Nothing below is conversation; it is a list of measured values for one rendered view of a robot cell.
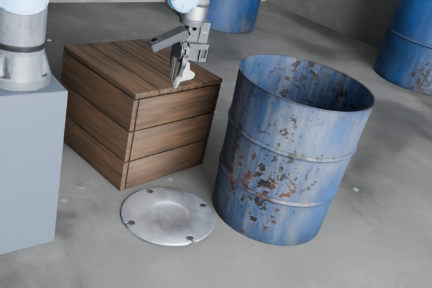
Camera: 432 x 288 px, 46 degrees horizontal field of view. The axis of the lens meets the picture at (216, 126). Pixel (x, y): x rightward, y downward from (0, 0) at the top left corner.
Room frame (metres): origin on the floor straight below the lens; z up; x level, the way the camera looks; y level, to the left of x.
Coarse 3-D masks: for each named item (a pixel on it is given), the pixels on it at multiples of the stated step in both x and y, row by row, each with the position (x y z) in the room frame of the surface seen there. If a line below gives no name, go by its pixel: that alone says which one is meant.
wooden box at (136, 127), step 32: (64, 64) 1.61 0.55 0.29; (96, 64) 1.52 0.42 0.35; (128, 64) 1.58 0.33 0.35; (160, 64) 1.65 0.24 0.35; (192, 64) 1.73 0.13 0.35; (96, 96) 1.48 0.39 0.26; (128, 96) 1.39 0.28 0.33; (160, 96) 1.45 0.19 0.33; (192, 96) 1.56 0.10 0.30; (64, 128) 1.58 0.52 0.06; (96, 128) 1.47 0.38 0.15; (128, 128) 1.37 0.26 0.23; (160, 128) 1.47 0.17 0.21; (192, 128) 1.59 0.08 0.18; (96, 160) 1.46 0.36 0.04; (128, 160) 1.38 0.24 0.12; (160, 160) 1.49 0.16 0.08; (192, 160) 1.62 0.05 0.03
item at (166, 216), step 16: (144, 192) 1.38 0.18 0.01; (160, 192) 1.40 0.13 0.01; (176, 192) 1.42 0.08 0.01; (128, 208) 1.28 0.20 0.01; (144, 208) 1.30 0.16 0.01; (160, 208) 1.32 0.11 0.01; (176, 208) 1.34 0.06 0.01; (192, 208) 1.35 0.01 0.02; (208, 208) 1.36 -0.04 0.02; (128, 224) 1.20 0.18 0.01; (144, 224) 1.22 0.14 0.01; (160, 224) 1.23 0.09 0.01; (176, 224) 1.26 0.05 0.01; (192, 224) 1.27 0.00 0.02; (208, 224) 1.28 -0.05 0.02; (160, 240) 1.16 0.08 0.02; (176, 240) 1.18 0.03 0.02
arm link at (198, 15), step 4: (196, 8) 1.38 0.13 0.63; (200, 8) 1.38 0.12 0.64; (204, 8) 1.39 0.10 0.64; (180, 12) 1.40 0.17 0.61; (188, 12) 1.38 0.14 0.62; (192, 12) 1.38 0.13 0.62; (196, 12) 1.38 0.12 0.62; (200, 12) 1.38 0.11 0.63; (204, 12) 1.39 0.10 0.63; (184, 16) 1.38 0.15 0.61; (188, 16) 1.38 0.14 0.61; (192, 16) 1.38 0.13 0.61; (196, 16) 1.38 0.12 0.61; (200, 16) 1.38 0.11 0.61; (204, 16) 1.40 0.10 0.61; (188, 20) 1.38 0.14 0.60; (192, 20) 1.38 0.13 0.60; (196, 20) 1.38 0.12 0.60; (200, 20) 1.39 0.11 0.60; (204, 20) 1.40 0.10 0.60
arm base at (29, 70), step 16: (0, 48) 1.02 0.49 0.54; (16, 48) 1.03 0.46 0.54; (32, 48) 1.05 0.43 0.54; (0, 64) 1.02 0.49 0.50; (16, 64) 1.02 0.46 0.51; (32, 64) 1.04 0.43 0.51; (48, 64) 1.10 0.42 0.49; (0, 80) 1.01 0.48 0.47; (16, 80) 1.01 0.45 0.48; (32, 80) 1.03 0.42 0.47; (48, 80) 1.08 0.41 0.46
